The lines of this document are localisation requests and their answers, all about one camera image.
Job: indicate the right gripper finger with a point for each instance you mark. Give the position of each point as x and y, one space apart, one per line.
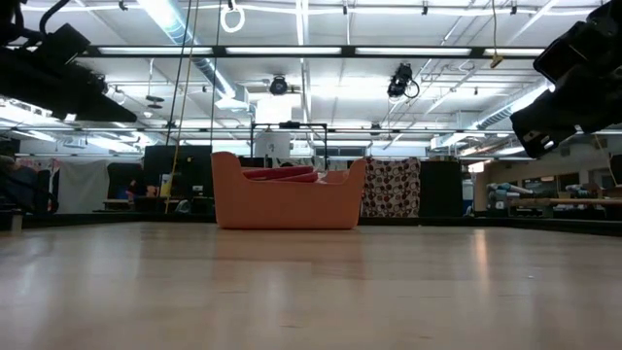
554 119

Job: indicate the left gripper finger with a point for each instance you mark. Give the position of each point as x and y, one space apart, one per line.
104 111

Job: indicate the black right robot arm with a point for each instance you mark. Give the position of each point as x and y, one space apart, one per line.
612 12

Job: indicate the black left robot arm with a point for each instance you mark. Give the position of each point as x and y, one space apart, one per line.
10 19

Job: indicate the white sheet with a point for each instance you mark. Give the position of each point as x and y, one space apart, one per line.
82 187

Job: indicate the wooden bench top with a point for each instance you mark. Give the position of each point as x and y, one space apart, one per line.
559 201

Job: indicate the black panel screen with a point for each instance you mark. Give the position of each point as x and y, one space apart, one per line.
189 165

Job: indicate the black office chair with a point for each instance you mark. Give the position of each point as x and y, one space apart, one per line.
24 189

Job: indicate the black overhead beam with lights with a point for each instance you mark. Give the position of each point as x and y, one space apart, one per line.
218 50

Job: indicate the black cabinet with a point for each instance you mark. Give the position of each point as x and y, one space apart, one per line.
439 189

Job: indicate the white board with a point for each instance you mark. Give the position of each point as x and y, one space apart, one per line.
272 146

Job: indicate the round black ceiling device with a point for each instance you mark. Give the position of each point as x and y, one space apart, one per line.
278 86

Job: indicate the red dotted patterned cloth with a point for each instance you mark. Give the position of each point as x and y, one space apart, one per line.
391 187

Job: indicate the orange plastic basket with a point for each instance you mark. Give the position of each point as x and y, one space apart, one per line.
286 204

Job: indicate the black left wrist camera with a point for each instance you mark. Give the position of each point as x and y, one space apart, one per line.
68 44

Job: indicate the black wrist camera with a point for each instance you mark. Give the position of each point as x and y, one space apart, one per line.
568 53
68 44

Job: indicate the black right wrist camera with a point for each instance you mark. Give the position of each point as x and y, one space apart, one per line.
568 53

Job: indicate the silver ventilation duct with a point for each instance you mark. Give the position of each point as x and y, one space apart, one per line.
170 24

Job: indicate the black overhead camera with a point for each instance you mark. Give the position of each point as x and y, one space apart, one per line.
401 80

